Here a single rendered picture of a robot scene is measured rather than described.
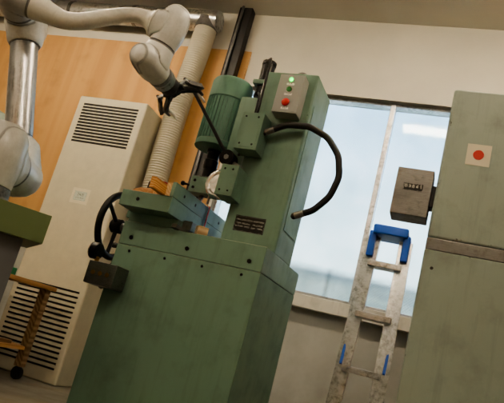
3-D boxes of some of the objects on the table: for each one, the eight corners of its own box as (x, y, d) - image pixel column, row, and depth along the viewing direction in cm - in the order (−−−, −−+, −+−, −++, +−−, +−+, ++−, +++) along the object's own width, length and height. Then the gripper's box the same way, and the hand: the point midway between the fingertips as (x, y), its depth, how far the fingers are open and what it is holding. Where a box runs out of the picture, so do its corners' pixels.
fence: (228, 240, 263) (231, 228, 264) (232, 241, 262) (235, 229, 263) (169, 196, 209) (173, 181, 210) (173, 196, 208) (177, 181, 210)
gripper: (141, 107, 219) (166, 131, 238) (198, 71, 216) (219, 99, 235) (134, 92, 222) (160, 117, 241) (190, 57, 219) (212, 85, 238)
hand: (188, 107), depth 237 cm, fingers open, 13 cm apart
